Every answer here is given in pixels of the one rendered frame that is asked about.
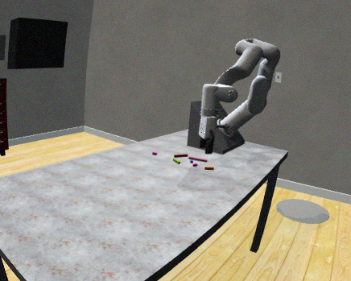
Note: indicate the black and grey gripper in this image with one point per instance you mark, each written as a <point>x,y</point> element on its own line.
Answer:
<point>207,132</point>

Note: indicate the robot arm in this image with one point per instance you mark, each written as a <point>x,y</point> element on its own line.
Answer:
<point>222,90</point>

